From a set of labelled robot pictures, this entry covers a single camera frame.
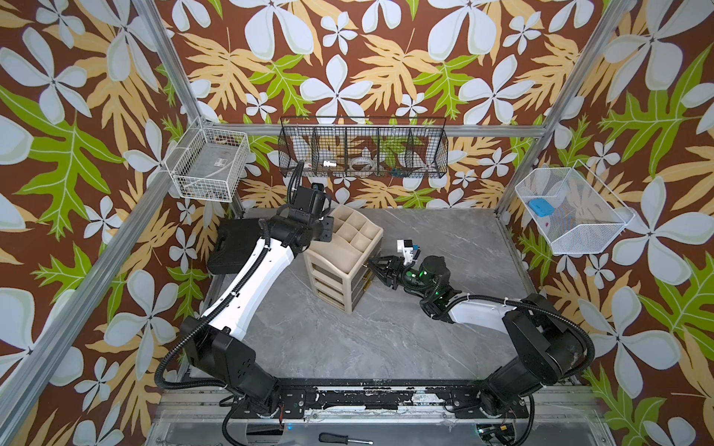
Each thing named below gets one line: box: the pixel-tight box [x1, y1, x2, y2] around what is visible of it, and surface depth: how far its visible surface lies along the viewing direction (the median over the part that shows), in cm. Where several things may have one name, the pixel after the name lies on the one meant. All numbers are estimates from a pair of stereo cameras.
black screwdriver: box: [318, 432, 374, 446], surface depth 70 cm
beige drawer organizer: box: [303, 204, 384, 315], surface depth 80 cm
